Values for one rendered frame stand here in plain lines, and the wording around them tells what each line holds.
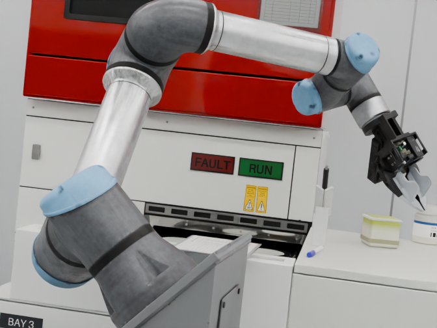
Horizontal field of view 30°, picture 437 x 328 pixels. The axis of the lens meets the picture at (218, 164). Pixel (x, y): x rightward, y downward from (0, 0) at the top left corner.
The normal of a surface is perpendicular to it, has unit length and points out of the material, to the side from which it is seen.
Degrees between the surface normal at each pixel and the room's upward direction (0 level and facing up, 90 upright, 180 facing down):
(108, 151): 56
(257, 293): 90
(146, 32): 102
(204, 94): 90
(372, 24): 90
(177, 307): 90
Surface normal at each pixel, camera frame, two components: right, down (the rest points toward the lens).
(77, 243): -0.55, 0.33
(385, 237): 0.10, 0.07
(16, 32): -0.16, 0.04
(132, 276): -0.28, -0.30
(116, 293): -0.64, 0.01
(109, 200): 0.45, -0.48
